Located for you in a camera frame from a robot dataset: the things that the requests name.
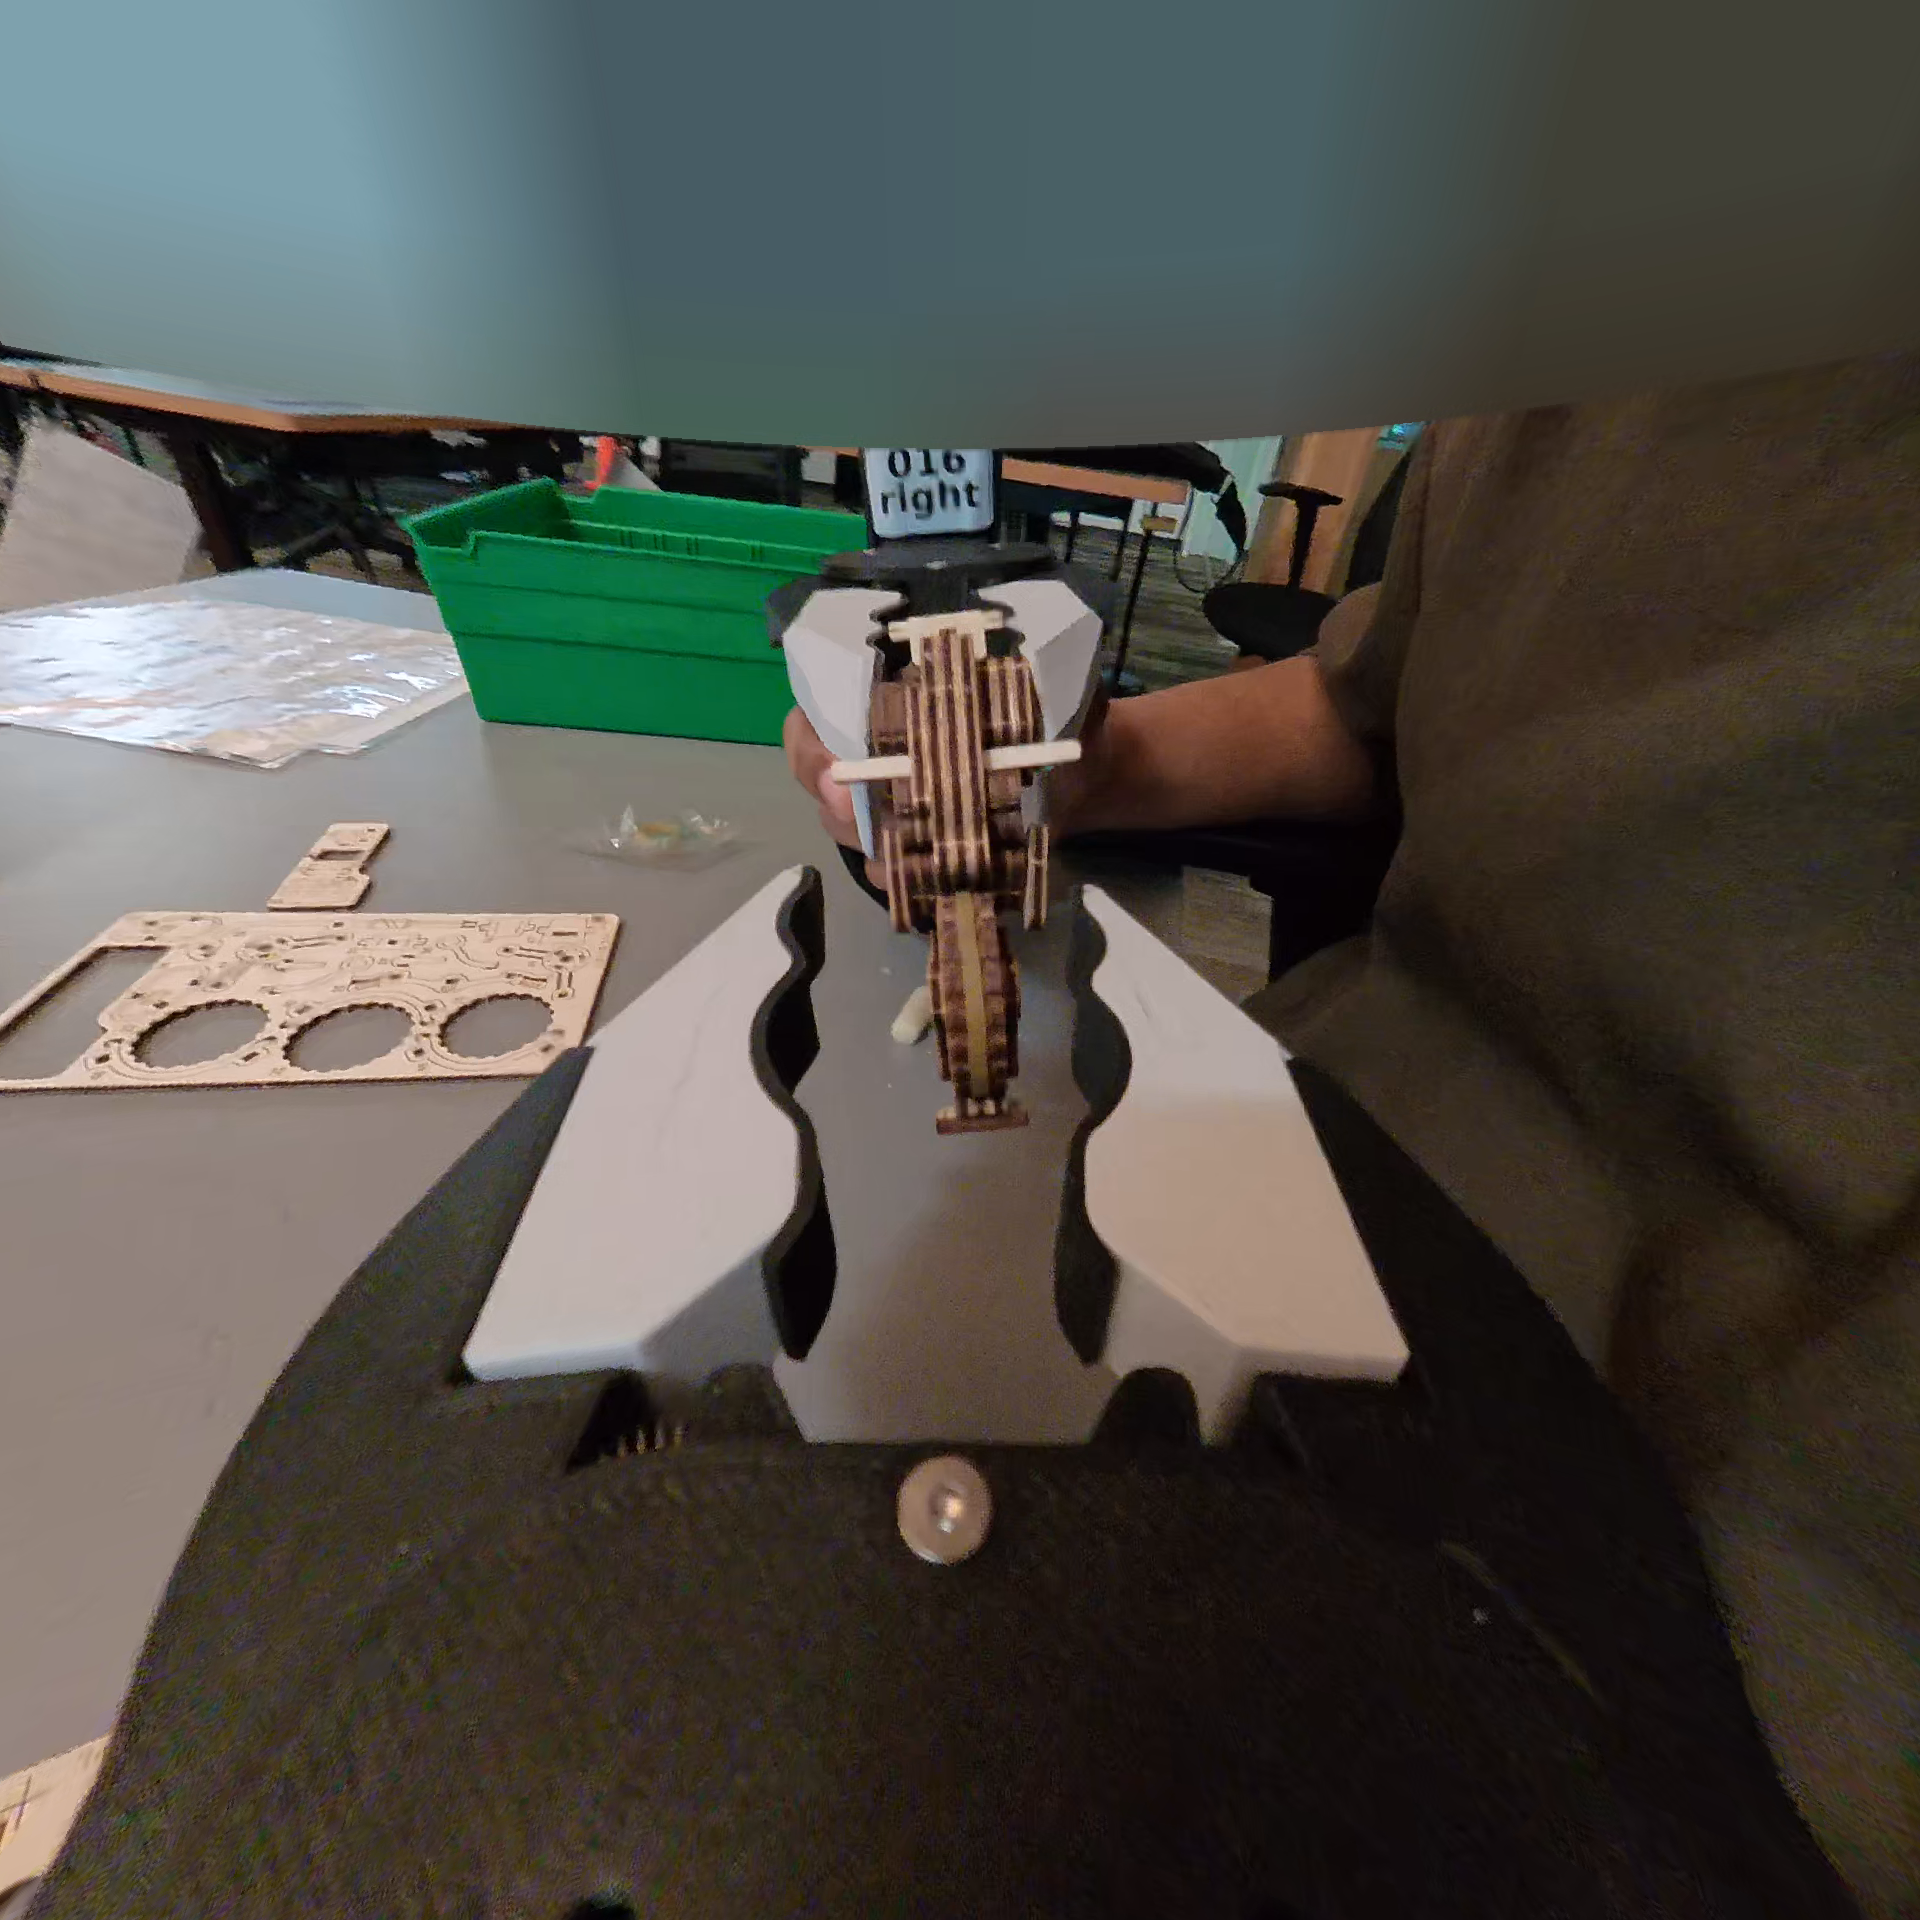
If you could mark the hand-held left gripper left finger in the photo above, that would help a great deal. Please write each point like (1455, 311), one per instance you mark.
(644, 1185)

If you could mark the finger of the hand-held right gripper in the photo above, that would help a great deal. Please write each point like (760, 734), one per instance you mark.
(1061, 662)
(826, 676)

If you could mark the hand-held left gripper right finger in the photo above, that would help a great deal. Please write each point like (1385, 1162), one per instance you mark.
(1229, 1201)

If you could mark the wooden motorcycle model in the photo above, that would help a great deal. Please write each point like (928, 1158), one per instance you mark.
(960, 839)

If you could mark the person's right forearm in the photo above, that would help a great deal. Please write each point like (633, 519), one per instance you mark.
(1229, 743)

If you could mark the grey desk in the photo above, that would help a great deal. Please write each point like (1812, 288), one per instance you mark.
(300, 1276)

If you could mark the long brown-edged office desk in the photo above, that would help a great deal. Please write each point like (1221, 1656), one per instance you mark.
(225, 402)

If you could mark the person's right hand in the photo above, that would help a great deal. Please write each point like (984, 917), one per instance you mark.
(819, 781)

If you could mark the black office chair with armrests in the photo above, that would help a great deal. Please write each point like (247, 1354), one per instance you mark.
(1266, 616)

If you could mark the green plastic bin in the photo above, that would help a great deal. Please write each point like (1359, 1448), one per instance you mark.
(600, 646)

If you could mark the small clear plastic bag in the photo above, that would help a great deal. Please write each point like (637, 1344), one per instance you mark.
(651, 838)

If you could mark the wooden sheet with round holes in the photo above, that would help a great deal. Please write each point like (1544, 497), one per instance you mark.
(569, 961)

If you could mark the small white wax piece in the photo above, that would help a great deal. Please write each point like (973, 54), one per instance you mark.
(909, 1017)

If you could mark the wooden column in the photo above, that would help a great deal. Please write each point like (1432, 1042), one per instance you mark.
(1335, 495)

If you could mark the small wooden panel piece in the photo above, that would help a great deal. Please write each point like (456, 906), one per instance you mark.
(323, 879)

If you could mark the person in olive shirt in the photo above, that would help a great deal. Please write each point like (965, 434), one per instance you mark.
(1650, 974)

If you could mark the shiny plastic document sleeve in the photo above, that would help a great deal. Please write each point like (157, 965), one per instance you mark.
(210, 676)

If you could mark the wooden sheet with spoked wheels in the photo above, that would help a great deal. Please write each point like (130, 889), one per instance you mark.
(36, 1809)

